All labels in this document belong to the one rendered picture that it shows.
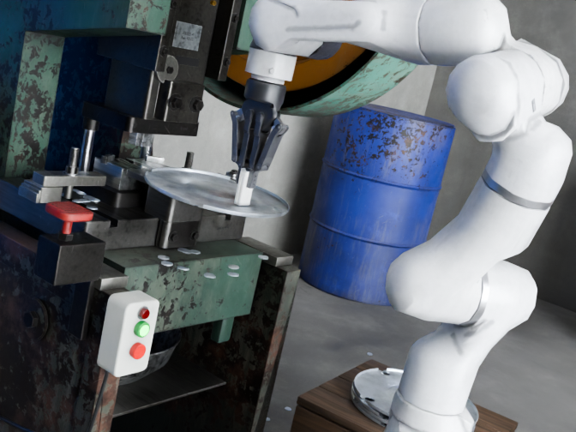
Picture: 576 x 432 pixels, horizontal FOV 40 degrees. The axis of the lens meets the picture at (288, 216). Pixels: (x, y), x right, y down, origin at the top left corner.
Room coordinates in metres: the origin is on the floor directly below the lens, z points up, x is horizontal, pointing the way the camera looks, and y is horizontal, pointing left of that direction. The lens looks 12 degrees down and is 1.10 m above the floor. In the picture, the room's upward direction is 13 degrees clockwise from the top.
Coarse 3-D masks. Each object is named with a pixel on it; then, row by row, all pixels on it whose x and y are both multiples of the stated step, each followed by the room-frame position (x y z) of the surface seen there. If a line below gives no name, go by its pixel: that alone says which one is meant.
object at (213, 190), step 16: (144, 176) 1.52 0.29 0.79; (176, 176) 1.59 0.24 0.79; (192, 176) 1.63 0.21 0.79; (208, 176) 1.67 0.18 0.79; (224, 176) 1.69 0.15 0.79; (160, 192) 1.43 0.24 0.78; (176, 192) 1.46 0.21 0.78; (192, 192) 1.49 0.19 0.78; (208, 192) 1.50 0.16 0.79; (224, 192) 1.53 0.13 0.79; (256, 192) 1.63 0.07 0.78; (272, 192) 1.65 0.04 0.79; (208, 208) 1.40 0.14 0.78; (224, 208) 1.43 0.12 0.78; (240, 208) 1.46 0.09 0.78; (256, 208) 1.50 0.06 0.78; (272, 208) 1.53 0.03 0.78; (288, 208) 1.54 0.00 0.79
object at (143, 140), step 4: (132, 136) 1.66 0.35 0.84; (136, 136) 1.65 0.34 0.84; (140, 136) 1.66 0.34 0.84; (144, 136) 1.66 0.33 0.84; (148, 136) 1.67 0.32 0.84; (152, 136) 1.67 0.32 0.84; (132, 140) 1.66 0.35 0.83; (136, 140) 1.65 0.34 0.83; (140, 140) 1.66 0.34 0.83; (144, 140) 1.66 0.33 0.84; (148, 140) 1.67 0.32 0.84; (152, 140) 1.68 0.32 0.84; (136, 144) 1.65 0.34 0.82; (140, 144) 1.66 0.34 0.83; (144, 144) 1.66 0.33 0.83; (148, 144) 1.67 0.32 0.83; (152, 144) 1.69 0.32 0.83
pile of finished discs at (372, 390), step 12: (360, 372) 1.79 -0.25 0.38; (372, 372) 1.82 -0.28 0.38; (384, 372) 1.85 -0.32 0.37; (396, 372) 1.86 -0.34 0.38; (360, 384) 1.73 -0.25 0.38; (372, 384) 1.75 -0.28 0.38; (384, 384) 1.77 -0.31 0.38; (396, 384) 1.78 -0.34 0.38; (360, 396) 1.67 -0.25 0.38; (372, 396) 1.68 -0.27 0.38; (384, 396) 1.70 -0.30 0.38; (360, 408) 1.65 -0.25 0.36; (372, 408) 1.64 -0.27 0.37; (384, 408) 1.63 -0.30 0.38; (468, 408) 1.74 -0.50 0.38; (384, 420) 1.60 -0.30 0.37
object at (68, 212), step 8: (48, 208) 1.26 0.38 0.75; (56, 208) 1.26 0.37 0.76; (64, 208) 1.26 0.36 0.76; (72, 208) 1.27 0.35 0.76; (80, 208) 1.29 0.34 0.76; (56, 216) 1.25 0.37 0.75; (64, 216) 1.24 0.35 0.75; (72, 216) 1.24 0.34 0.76; (80, 216) 1.25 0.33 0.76; (88, 216) 1.27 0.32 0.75; (64, 224) 1.27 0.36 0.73; (64, 232) 1.27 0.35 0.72
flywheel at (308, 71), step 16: (352, 0) 1.86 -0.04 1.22; (352, 48) 1.80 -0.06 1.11; (240, 64) 1.98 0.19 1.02; (304, 64) 1.87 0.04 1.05; (320, 64) 1.84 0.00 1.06; (336, 64) 1.81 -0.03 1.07; (352, 64) 1.80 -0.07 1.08; (240, 80) 1.97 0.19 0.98; (304, 80) 1.86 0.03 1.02; (320, 80) 1.84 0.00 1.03; (336, 80) 1.85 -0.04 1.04
